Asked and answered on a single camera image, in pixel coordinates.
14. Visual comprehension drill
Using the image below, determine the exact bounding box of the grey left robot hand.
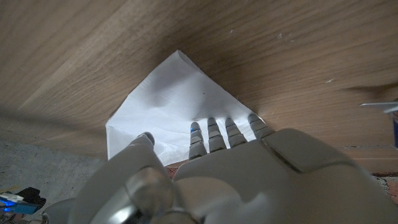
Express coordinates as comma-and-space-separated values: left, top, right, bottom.
43, 113, 398, 224

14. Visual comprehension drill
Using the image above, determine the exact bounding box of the white handkerchief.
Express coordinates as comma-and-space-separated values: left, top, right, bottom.
105, 49, 265, 166

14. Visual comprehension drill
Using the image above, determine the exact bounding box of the white toy plane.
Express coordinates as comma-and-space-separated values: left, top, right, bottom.
359, 101, 398, 114

